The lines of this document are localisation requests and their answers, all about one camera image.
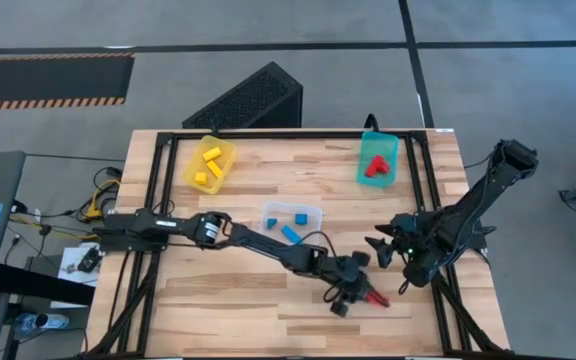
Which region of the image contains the plastic water bottle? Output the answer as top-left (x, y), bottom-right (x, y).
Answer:
top-left (14, 312), bottom-right (70, 335)

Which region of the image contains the black aluminium table frame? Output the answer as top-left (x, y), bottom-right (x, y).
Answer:
top-left (87, 129), bottom-right (507, 357)

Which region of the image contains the teal translucent plastic bin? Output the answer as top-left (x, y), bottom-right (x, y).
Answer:
top-left (356, 130), bottom-right (400, 190)

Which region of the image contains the small black device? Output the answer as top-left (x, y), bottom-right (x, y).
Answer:
top-left (76, 246), bottom-right (103, 274)

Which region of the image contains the long red block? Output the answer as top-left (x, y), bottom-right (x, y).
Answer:
top-left (366, 290), bottom-right (392, 308)
top-left (364, 154), bottom-right (386, 179)

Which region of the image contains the long blue block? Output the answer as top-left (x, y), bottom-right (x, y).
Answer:
top-left (280, 224), bottom-right (303, 246)

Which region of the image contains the yellow translucent plastic bin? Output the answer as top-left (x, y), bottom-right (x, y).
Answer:
top-left (181, 134), bottom-right (238, 196)

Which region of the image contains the black perforated computer case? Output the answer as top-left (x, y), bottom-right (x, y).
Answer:
top-left (181, 61), bottom-right (304, 130)

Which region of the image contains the clear plastic bin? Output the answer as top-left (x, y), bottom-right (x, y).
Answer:
top-left (259, 200), bottom-right (325, 247)

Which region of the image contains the black hazard striped floor mat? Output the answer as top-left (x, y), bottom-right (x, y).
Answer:
top-left (0, 52), bottom-right (136, 112)

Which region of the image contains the white paper sheet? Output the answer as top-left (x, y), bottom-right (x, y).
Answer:
top-left (50, 243), bottom-right (103, 309)

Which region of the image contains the yellow cable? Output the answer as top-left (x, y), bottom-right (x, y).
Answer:
top-left (78, 178), bottom-right (121, 222)

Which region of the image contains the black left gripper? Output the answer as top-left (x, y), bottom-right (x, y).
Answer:
top-left (316, 248), bottom-right (392, 319)

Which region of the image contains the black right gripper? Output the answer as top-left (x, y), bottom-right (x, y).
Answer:
top-left (364, 212), bottom-right (425, 270)

